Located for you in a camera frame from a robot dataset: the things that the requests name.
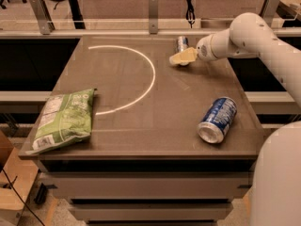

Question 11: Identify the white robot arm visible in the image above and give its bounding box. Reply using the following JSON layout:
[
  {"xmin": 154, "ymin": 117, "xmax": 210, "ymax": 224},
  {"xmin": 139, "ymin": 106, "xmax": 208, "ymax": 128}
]
[{"xmin": 169, "ymin": 12, "xmax": 301, "ymax": 226}]

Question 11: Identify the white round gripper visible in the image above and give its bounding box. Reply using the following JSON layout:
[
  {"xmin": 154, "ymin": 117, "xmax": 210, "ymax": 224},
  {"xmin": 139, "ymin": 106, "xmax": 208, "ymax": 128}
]
[{"xmin": 169, "ymin": 35, "xmax": 217, "ymax": 65}]

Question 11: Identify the blue pepsi can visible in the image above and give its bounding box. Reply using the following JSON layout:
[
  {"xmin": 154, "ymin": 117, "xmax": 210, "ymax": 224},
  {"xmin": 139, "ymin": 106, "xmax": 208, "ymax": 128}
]
[{"xmin": 197, "ymin": 97, "xmax": 237, "ymax": 144}]

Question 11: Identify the metal rail bracket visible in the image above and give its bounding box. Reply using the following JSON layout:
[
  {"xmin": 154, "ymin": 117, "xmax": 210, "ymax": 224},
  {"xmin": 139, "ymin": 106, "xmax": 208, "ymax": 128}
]
[
  {"xmin": 261, "ymin": 0, "xmax": 280, "ymax": 25},
  {"xmin": 149, "ymin": 0, "xmax": 158, "ymax": 34},
  {"xmin": 29, "ymin": 0, "xmax": 55, "ymax": 35}
]

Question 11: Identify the black hanging cable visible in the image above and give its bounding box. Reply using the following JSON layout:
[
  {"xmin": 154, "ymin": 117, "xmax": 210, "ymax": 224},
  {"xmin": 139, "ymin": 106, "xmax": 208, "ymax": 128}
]
[{"xmin": 184, "ymin": 0, "xmax": 197, "ymax": 29}]

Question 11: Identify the cardboard box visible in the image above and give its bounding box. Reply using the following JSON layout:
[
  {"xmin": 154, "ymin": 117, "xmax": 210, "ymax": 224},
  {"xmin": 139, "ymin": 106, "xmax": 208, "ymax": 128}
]
[{"xmin": 0, "ymin": 132, "xmax": 38, "ymax": 226}]

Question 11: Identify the middle metal rail bracket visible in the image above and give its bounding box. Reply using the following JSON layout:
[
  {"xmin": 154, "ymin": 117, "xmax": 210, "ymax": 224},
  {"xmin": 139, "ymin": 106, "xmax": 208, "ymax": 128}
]
[{"xmin": 149, "ymin": 0, "xmax": 158, "ymax": 34}]

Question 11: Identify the green chip bag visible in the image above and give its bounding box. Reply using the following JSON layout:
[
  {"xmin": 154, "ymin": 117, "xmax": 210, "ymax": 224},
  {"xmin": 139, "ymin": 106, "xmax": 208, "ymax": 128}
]
[{"xmin": 26, "ymin": 89, "xmax": 94, "ymax": 154}]

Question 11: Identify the slim silver redbull can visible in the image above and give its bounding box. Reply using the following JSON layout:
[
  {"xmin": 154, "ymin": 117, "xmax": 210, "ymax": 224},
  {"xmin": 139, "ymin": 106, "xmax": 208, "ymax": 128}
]
[{"xmin": 176, "ymin": 36, "xmax": 188, "ymax": 53}]

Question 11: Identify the grey drawer cabinet table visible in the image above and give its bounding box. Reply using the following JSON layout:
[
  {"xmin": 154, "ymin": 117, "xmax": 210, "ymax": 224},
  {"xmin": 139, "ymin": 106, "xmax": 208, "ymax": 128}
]
[{"xmin": 20, "ymin": 36, "xmax": 265, "ymax": 226}]

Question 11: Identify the left metal rail bracket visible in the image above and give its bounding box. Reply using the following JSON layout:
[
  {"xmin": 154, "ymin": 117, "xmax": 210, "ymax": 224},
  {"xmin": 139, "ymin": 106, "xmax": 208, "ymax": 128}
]
[{"xmin": 29, "ymin": 0, "xmax": 55, "ymax": 35}]

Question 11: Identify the right metal rail bracket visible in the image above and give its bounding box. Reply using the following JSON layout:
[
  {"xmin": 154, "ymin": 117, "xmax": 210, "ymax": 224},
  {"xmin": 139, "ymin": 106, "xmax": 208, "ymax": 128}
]
[{"xmin": 261, "ymin": 0, "xmax": 280, "ymax": 25}]

